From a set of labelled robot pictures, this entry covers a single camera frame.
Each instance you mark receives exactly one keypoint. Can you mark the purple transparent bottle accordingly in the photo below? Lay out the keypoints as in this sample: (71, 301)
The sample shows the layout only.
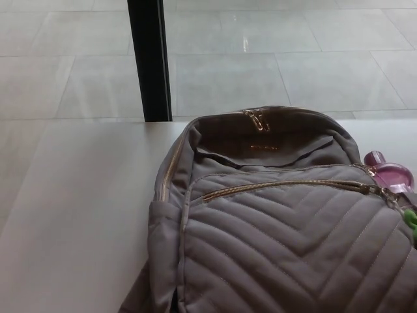
(392, 174)

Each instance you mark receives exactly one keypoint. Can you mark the black vertical window post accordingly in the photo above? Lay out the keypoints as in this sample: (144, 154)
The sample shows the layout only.
(148, 58)

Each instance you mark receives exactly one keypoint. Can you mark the grey quilted backpack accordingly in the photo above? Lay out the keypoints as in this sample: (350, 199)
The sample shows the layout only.
(277, 234)

